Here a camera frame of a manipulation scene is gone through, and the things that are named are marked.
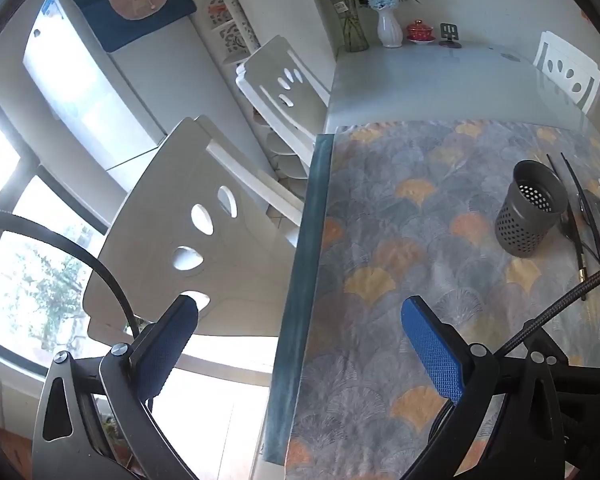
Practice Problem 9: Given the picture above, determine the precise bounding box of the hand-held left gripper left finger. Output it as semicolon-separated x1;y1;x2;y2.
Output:
32;294;201;480

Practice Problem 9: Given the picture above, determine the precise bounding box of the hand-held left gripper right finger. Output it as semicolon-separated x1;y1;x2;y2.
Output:
400;296;568;480

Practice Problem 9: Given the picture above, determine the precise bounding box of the black chopstick with gold band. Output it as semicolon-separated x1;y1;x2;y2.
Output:
560;152;600;268
545;153;588;302

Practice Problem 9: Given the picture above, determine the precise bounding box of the black perforated utensil holder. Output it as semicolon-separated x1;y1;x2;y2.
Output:
495;160;570;260

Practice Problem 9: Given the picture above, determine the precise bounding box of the fan-patterned grey tablecloth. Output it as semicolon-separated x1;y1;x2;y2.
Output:
285;119;600;480

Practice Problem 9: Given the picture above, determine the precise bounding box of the white chair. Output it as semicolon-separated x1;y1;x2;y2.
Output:
235;35;332;181
82;115;306;341
532;31;600;113

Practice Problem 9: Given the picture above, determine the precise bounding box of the white refrigerator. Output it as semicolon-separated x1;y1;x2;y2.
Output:
22;0;276;196

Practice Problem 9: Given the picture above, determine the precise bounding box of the black phone stand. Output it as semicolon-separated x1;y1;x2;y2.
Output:
439;22;462;49

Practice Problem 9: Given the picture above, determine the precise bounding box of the red lidded cup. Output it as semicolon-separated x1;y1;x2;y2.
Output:
406;18;435;45

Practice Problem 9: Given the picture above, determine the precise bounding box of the white vase with blue flowers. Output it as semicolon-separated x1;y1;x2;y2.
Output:
360;0;428;49

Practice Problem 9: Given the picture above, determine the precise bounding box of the glass vase with green stems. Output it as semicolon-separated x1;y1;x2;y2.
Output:
300;0;371;53

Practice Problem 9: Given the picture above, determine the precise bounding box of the blue cloth with round print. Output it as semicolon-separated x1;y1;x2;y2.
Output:
59;0;197;53

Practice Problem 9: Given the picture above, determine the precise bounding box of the white patterned rack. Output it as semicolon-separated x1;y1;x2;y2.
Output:
207;0;261;66

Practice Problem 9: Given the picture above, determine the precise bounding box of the braided black cable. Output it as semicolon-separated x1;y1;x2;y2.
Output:
495;262;600;358

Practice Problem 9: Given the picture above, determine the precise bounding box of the smooth black cable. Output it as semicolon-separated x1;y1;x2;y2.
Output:
0;208;143;341

